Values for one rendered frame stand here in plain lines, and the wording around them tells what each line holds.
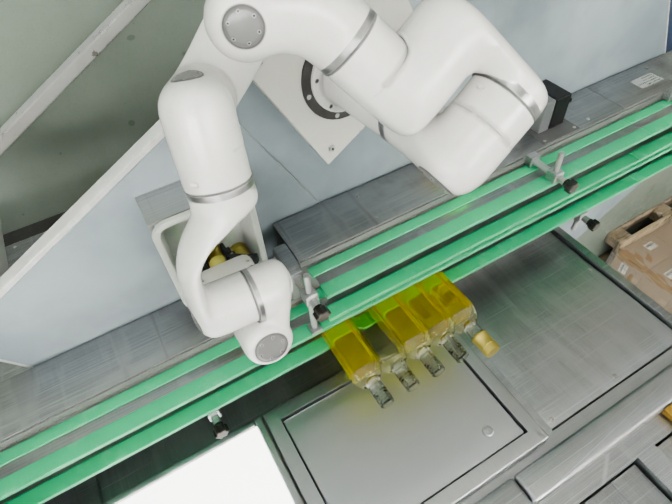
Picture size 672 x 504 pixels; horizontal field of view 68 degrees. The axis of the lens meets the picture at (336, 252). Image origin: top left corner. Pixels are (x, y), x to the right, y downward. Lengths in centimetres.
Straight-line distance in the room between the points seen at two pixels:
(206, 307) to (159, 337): 39
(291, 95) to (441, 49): 29
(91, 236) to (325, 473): 61
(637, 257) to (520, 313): 353
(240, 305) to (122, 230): 33
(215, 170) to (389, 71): 22
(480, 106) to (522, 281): 80
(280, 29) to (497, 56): 24
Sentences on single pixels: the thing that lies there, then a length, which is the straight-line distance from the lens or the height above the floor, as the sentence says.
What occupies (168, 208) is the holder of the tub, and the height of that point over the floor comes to 81.
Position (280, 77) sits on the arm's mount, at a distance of 78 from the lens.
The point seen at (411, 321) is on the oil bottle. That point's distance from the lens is 102.
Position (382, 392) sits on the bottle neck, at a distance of 96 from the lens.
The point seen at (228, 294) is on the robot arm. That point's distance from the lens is 68.
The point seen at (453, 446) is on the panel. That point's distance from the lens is 108.
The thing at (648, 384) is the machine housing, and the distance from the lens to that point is 126.
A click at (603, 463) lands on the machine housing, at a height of 140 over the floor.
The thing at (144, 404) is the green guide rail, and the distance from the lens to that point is 101.
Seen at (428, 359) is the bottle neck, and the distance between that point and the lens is 99.
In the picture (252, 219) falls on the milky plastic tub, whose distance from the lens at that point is 89.
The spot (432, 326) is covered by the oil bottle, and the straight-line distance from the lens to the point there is 102.
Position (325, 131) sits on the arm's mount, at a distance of 87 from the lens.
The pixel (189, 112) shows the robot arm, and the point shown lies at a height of 98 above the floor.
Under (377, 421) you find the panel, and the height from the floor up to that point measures 112.
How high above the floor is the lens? 147
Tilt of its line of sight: 37 degrees down
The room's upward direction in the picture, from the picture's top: 141 degrees clockwise
